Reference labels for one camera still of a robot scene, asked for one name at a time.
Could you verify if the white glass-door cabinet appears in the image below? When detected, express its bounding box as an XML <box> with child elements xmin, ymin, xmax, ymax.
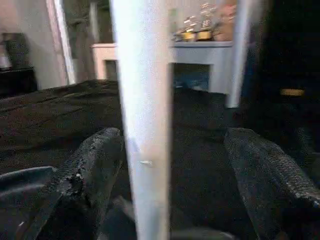
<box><xmin>91</xmin><ymin>41</ymin><xmax>237</xmax><ymax>96</ymax></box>

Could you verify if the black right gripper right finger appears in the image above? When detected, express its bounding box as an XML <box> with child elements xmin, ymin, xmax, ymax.
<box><xmin>223</xmin><ymin>127</ymin><xmax>320</xmax><ymax>240</ymax></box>

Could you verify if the grey curtain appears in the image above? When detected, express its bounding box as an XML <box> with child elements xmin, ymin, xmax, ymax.
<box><xmin>66</xmin><ymin>0</ymin><xmax>113</xmax><ymax>81</ymax></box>

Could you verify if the dark wooden sideboard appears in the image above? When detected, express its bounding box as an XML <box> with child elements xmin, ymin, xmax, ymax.
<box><xmin>0</xmin><ymin>32</ymin><xmax>38</xmax><ymax>97</ymax></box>

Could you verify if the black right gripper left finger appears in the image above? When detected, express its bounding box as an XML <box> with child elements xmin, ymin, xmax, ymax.
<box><xmin>32</xmin><ymin>127</ymin><xmax>125</xmax><ymax>240</ymax></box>

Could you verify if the clear glass ornament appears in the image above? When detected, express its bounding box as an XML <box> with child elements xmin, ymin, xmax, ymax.
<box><xmin>181</xmin><ymin>14</ymin><xmax>198</xmax><ymax>42</ymax></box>

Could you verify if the small tan label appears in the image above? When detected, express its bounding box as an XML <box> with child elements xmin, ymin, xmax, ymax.
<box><xmin>279</xmin><ymin>88</ymin><xmax>306</xmax><ymax>97</ymax></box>

